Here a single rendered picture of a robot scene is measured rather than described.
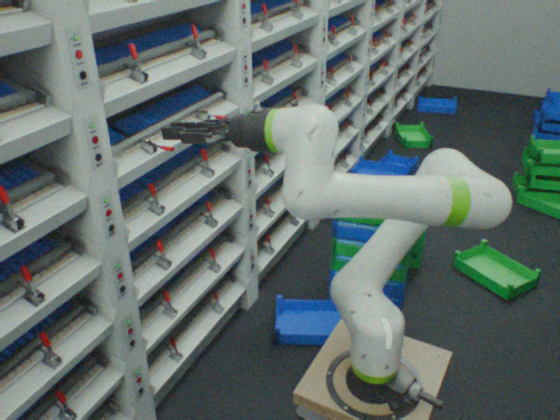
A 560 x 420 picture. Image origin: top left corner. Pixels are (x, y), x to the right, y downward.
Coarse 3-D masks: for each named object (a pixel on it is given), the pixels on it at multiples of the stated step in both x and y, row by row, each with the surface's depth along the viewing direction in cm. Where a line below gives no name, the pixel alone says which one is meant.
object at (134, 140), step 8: (216, 96) 172; (200, 104) 165; (208, 104) 169; (184, 112) 159; (192, 112) 162; (168, 120) 152; (176, 120) 155; (152, 128) 147; (160, 128) 149; (136, 136) 142; (144, 136) 143; (120, 144) 137; (128, 144) 138; (136, 144) 141; (112, 152) 133; (120, 152) 136
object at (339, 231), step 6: (336, 222) 206; (336, 228) 207; (342, 228) 207; (348, 228) 206; (354, 228) 205; (336, 234) 209; (342, 234) 208; (348, 234) 207; (354, 234) 206; (360, 234) 205; (366, 234) 205; (372, 234) 204; (360, 240) 207; (366, 240) 206
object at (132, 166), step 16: (208, 80) 178; (224, 96) 176; (240, 96) 175; (208, 112) 168; (224, 112) 171; (160, 144) 146; (176, 144) 150; (128, 160) 137; (144, 160) 139; (160, 160) 146; (128, 176) 134
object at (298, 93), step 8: (296, 80) 241; (288, 88) 239; (296, 88) 243; (304, 88) 241; (312, 88) 240; (272, 96) 227; (280, 96) 230; (288, 96) 231; (296, 96) 226; (304, 96) 240; (312, 96) 241; (264, 104) 220; (272, 104) 221; (280, 104) 223; (288, 104) 230; (296, 104) 226; (256, 152) 199
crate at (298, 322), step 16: (288, 304) 218; (304, 304) 218; (320, 304) 218; (288, 320) 214; (304, 320) 214; (320, 320) 214; (336, 320) 214; (288, 336) 201; (304, 336) 200; (320, 336) 200
